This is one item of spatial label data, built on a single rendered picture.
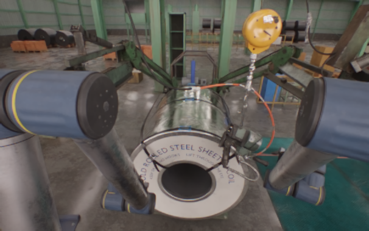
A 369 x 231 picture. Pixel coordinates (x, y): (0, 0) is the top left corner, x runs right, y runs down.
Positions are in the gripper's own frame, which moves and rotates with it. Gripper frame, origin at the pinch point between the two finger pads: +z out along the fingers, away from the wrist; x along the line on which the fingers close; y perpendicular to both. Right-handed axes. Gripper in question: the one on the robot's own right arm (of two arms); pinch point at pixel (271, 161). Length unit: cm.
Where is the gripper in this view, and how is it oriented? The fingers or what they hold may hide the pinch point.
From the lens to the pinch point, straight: 144.7
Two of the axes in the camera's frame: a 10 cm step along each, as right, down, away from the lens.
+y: -8.9, -4.4, -1.0
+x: -3.9, 8.7, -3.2
